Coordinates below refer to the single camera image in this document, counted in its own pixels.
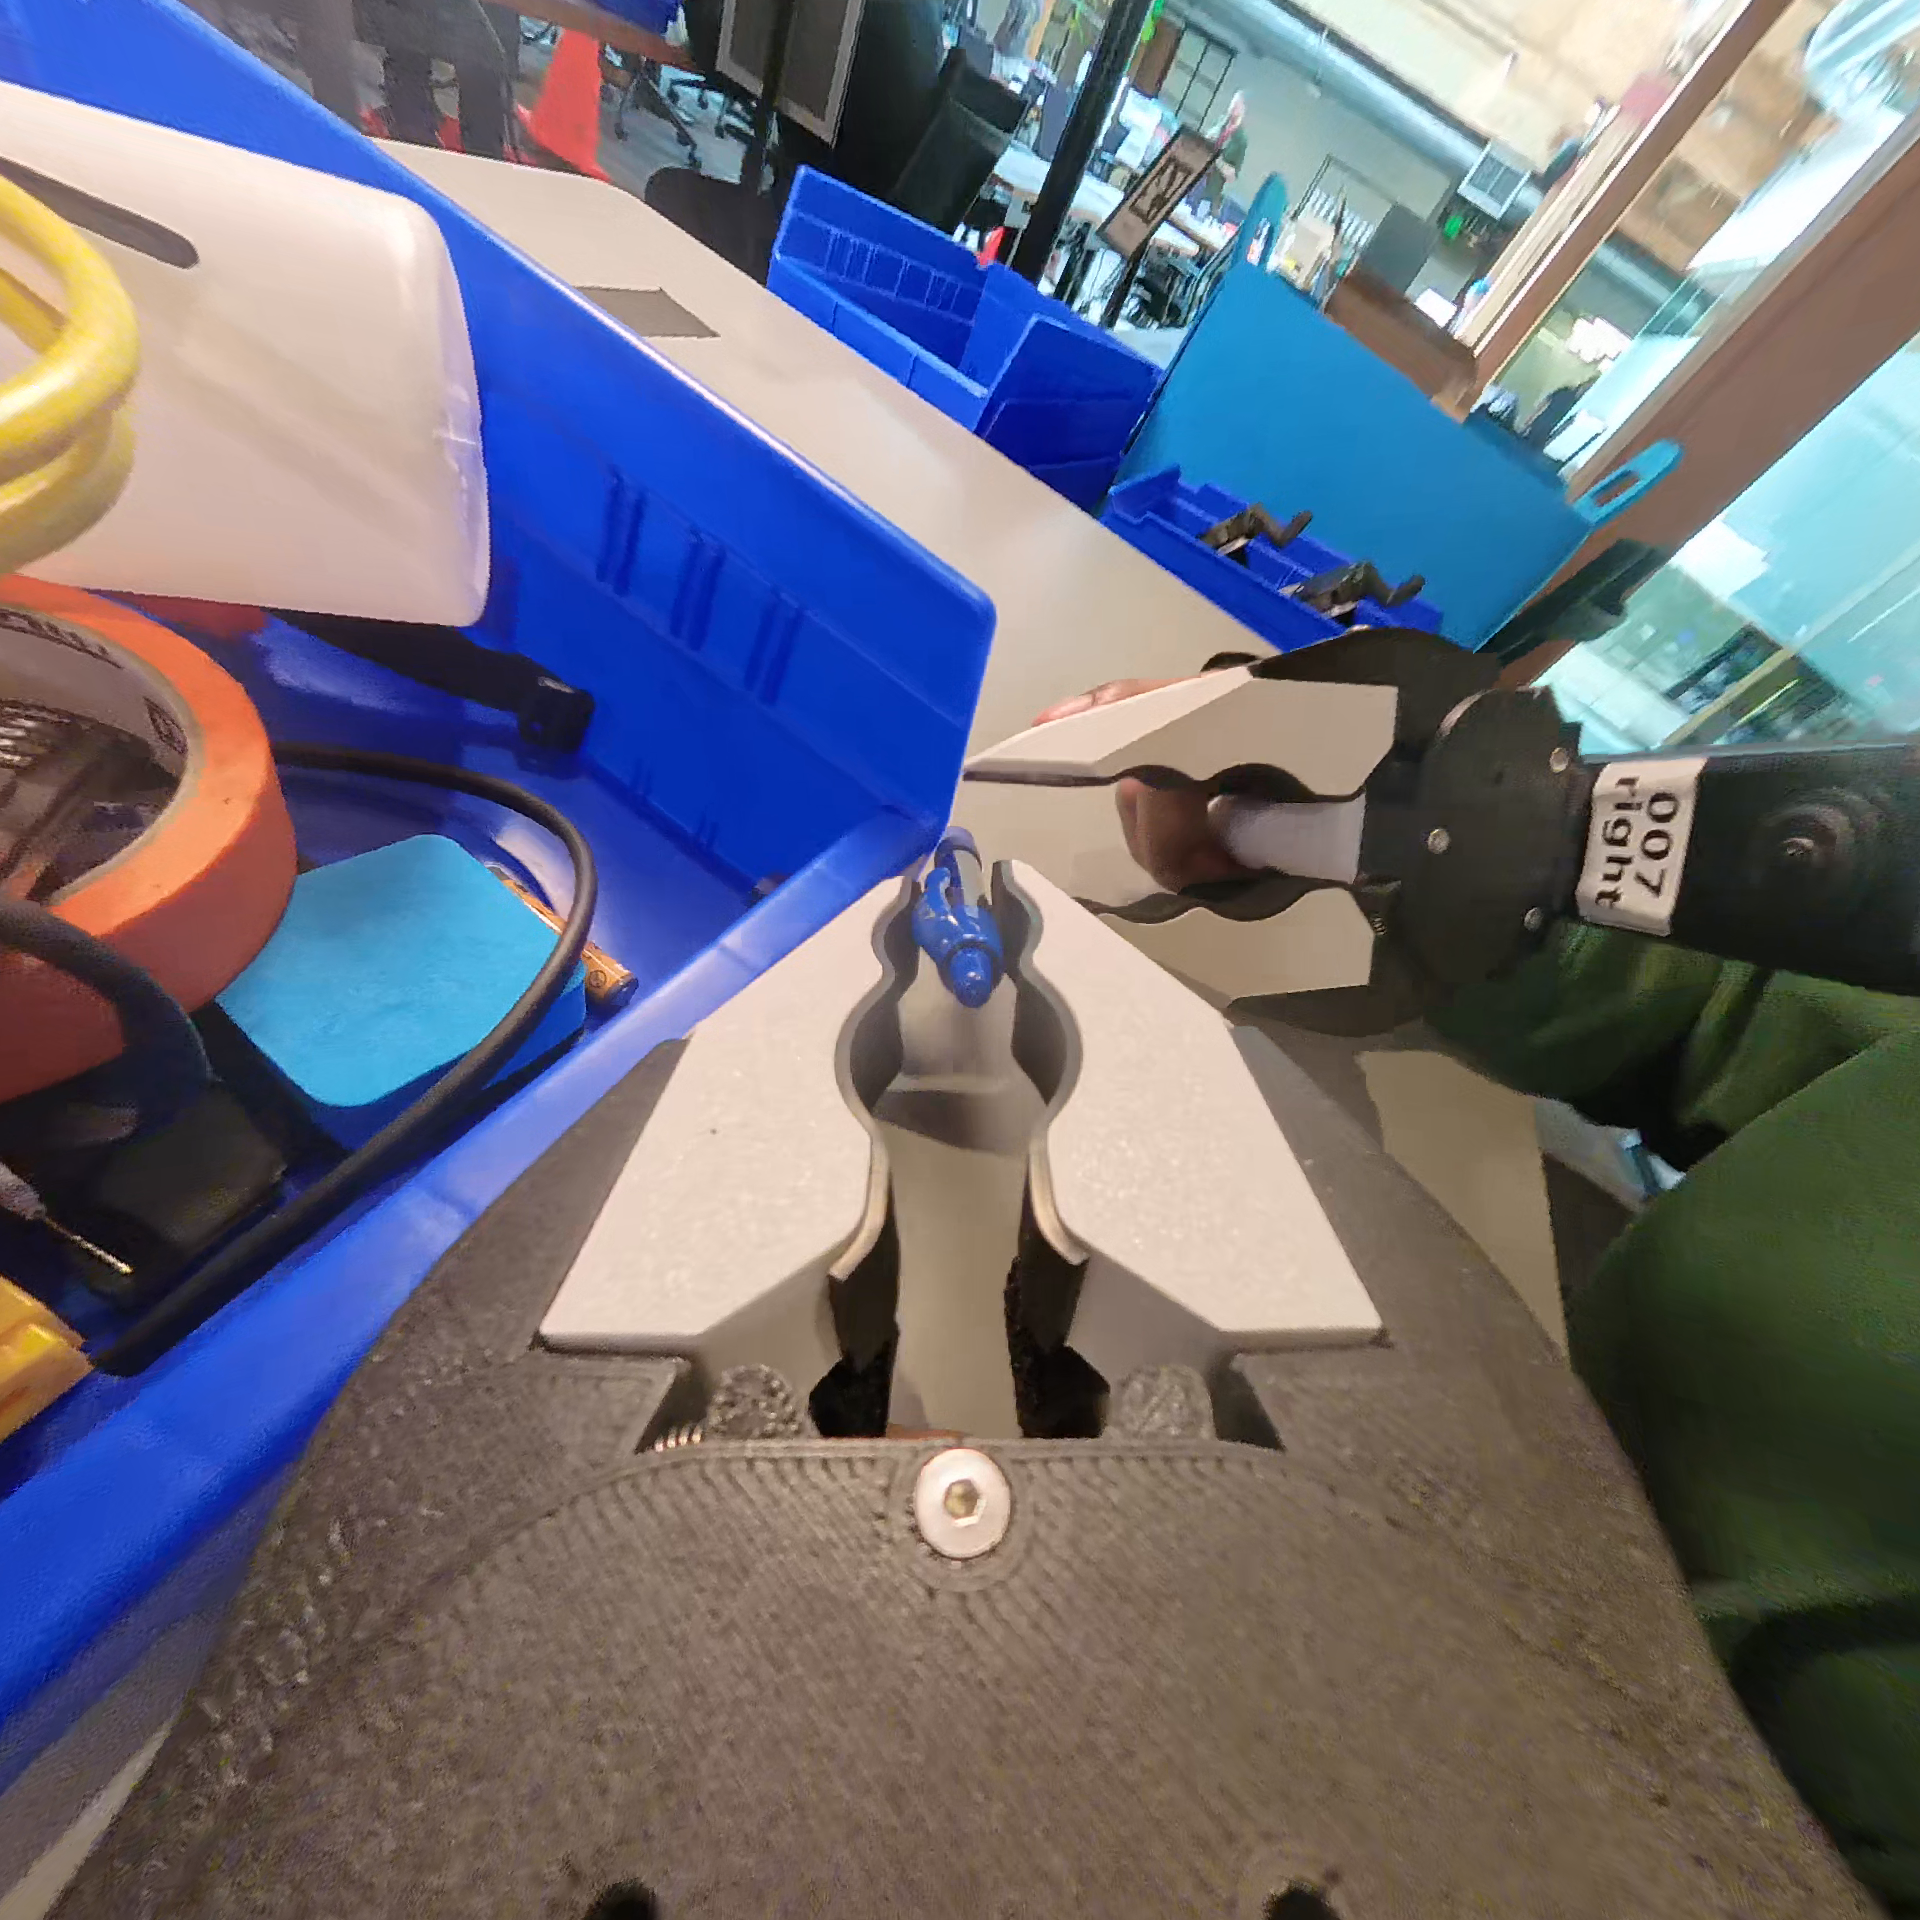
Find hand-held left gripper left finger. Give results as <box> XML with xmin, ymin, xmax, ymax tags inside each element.
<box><xmin>534</xmin><ymin>862</ymin><xmax>912</xmax><ymax>1439</ymax></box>

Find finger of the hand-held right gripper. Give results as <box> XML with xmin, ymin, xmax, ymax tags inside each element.
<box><xmin>1089</xmin><ymin>877</ymin><xmax>1419</xmax><ymax>1013</ymax></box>
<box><xmin>958</xmin><ymin>664</ymin><xmax>1411</xmax><ymax>813</ymax></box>

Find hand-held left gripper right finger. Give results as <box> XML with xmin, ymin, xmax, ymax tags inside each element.
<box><xmin>992</xmin><ymin>860</ymin><xmax>1384</xmax><ymax>1439</ymax></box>

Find blue pen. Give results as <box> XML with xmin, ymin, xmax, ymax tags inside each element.
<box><xmin>915</xmin><ymin>830</ymin><xmax>1003</xmax><ymax>1010</ymax></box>

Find blue plastic bin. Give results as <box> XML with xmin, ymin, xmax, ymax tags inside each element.
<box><xmin>1100</xmin><ymin>465</ymin><xmax>1445</xmax><ymax>640</ymax></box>
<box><xmin>958</xmin><ymin>260</ymin><xmax>1163</xmax><ymax>502</ymax></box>
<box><xmin>767</xmin><ymin>165</ymin><xmax>992</xmax><ymax>376</ymax></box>
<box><xmin>0</xmin><ymin>0</ymin><xmax>999</xmax><ymax>1801</ymax></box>

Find person's right forearm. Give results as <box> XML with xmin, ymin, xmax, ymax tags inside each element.
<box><xmin>1411</xmin><ymin>914</ymin><xmax>1920</xmax><ymax>1172</ymax></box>

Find person's right hand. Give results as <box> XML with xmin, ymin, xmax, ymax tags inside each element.
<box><xmin>1033</xmin><ymin>680</ymin><xmax>1252</xmax><ymax>892</ymax></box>

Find far blue bins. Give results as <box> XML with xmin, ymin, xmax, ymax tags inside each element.
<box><xmin>1117</xmin><ymin>172</ymin><xmax>1681</xmax><ymax>651</ymax></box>

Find light blue sponge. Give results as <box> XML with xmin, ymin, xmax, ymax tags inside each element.
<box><xmin>215</xmin><ymin>831</ymin><xmax>592</xmax><ymax>1114</ymax></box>

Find fiducial marker sign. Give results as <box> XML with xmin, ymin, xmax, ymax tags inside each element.
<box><xmin>1100</xmin><ymin>128</ymin><xmax>1221</xmax><ymax>260</ymax></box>

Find person's green jacket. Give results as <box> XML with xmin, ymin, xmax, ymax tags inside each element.
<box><xmin>1559</xmin><ymin>1035</ymin><xmax>1920</xmax><ymax>1912</ymax></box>

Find black floor lamp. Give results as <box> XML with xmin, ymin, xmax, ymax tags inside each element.
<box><xmin>1027</xmin><ymin>0</ymin><xmax>1158</xmax><ymax>283</ymax></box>

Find orange tape roll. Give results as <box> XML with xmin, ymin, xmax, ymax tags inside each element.
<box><xmin>0</xmin><ymin>578</ymin><xmax>299</xmax><ymax>1104</ymax></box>

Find wooden beam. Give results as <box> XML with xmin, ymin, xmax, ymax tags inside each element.
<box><xmin>1462</xmin><ymin>0</ymin><xmax>1803</xmax><ymax>396</ymax></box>

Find black office chair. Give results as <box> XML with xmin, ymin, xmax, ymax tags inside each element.
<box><xmin>833</xmin><ymin>47</ymin><xmax>1037</xmax><ymax>234</ymax></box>

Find yellow block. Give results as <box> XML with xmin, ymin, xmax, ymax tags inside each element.
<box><xmin>0</xmin><ymin>1273</ymin><xmax>85</xmax><ymax>1443</ymax></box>

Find grey desk monitor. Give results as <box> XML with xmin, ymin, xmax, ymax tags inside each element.
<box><xmin>719</xmin><ymin>0</ymin><xmax>868</xmax><ymax>147</ymax></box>

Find orange traffic cone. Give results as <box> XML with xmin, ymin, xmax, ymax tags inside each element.
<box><xmin>515</xmin><ymin>28</ymin><xmax>613</xmax><ymax>185</ymax></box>

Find white plastic bottle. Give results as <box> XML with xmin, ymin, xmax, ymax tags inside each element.
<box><xmin>0</xmin><ymin>80</ymin><xmax>494</xmax><ymax>629</ymax></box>

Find black cable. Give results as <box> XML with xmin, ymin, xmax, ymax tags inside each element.
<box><xmin>0</xmin><ymin>740</ymin><xmax>601</xmax><ymax>1373</ymax></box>

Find yellow ethernet cable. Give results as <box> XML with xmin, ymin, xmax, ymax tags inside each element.
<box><xmin>0</xmin><ymin>172</ymin><xmax>140</xmax><ymax>578</ymax></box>

